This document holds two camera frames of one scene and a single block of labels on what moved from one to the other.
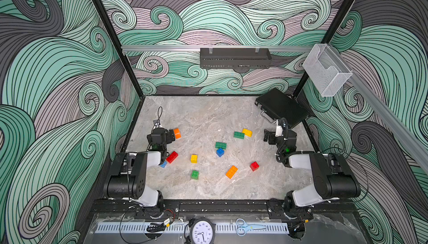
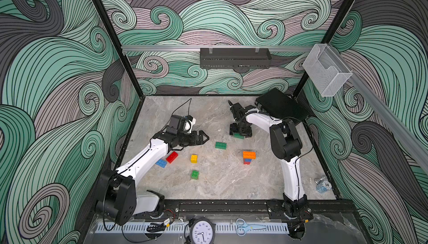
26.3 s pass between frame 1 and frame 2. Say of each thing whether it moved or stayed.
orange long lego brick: moved
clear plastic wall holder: stayed
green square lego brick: stayed
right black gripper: moved
